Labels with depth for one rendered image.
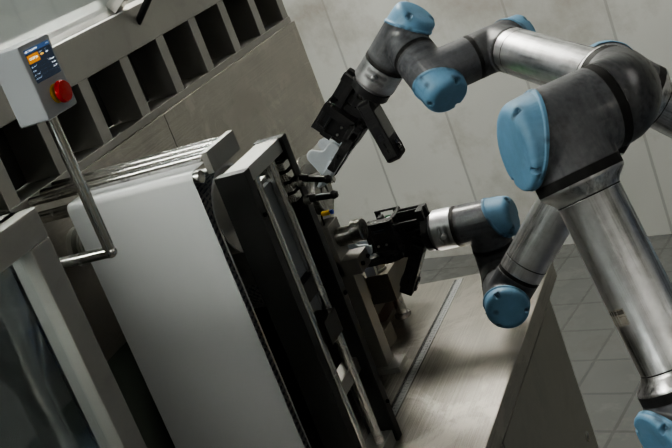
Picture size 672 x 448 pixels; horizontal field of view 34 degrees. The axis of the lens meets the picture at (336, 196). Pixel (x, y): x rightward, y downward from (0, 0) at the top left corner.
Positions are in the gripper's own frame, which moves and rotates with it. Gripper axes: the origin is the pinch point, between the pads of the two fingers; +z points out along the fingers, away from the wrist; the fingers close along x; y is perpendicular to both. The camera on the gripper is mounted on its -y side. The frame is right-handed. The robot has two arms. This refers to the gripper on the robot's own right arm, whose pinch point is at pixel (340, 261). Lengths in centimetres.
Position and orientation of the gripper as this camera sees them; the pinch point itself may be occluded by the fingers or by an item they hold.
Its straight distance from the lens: 212.8
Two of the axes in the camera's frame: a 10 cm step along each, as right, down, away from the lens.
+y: -3.4, -9.0, -2.8
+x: -3.2, 3.9, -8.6
